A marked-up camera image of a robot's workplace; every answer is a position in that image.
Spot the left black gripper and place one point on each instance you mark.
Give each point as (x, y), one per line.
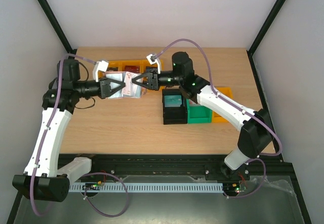
(105, 91)

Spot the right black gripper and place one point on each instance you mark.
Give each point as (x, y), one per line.
(153, 79)

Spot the pink card holder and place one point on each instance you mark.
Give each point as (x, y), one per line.
(120, 76)

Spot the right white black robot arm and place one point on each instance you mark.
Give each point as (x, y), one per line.
(255, 130)

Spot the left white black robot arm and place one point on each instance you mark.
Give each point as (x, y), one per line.
(41, 178)

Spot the red card stack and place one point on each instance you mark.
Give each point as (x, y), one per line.
(132, 68)

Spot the black card stack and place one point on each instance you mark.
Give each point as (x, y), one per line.
(112, 69)

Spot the teal card stack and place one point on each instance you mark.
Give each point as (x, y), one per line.
(171, 101)

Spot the yellow bin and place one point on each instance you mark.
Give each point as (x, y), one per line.
(152, 68)
(131, 62)
(111, 64)
(216, 118)

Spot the yellow bin middle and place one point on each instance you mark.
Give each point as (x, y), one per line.
(131, 62)

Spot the yellow bin left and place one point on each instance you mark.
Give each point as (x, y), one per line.
(111, 64)

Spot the black bin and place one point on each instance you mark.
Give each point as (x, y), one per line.
(174, 115)

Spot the green bin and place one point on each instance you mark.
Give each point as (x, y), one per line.
(197, 113)

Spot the yellow bin far right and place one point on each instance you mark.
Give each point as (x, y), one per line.
(216, 118)

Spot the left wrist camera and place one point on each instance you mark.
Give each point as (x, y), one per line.
(99, 66)

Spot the white slotted cable duct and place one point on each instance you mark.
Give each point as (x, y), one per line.
(148, 188)

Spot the left black frame post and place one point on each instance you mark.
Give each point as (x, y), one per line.
(45, 6)

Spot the black frame post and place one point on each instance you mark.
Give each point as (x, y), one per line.
(45, 6)
(266, 25)

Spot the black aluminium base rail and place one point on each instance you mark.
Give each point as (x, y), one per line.
(209, 166)

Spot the right black frame post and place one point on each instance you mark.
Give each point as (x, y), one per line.
(266, 25)

